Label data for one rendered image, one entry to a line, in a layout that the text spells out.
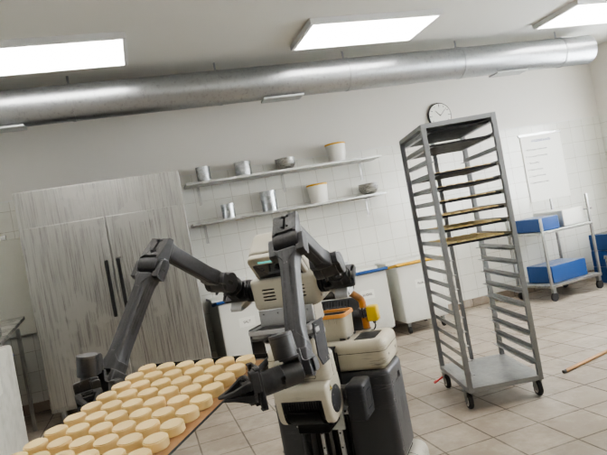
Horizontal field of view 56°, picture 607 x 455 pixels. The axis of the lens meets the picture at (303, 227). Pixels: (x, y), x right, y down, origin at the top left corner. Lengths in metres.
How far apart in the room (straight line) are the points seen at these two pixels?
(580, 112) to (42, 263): 6.77
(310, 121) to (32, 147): 2.94
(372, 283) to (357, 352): 3.60
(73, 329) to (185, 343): 0.96
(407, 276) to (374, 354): 3.81
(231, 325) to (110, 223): 1.49
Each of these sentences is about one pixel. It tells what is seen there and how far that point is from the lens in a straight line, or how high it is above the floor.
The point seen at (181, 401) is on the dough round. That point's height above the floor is 0.98.
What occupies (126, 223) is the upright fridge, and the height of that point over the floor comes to 1.64.
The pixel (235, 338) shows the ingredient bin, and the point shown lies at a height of 0.38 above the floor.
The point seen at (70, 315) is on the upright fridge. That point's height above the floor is 0.94.
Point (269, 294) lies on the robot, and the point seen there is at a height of 1.09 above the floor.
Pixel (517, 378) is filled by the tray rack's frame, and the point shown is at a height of 0.15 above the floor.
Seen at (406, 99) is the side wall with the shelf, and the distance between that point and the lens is 7.13.
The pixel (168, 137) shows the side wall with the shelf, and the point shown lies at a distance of 6.29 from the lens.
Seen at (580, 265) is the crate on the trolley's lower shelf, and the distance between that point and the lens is 7.41.
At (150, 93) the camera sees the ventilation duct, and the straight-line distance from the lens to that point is 5.30.
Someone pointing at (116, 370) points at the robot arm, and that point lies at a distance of 1.75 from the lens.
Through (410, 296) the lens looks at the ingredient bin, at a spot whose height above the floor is 0.40.
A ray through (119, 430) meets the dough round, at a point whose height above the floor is 0.97.
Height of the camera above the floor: 1.31
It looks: level
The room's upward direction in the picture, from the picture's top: 10 degrees counter-clockwise
